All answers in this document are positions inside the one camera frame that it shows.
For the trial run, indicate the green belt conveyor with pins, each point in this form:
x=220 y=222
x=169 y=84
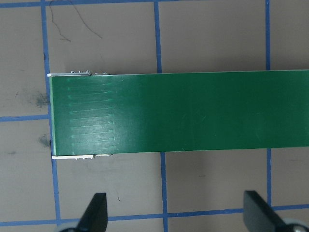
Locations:
x=183 y=111

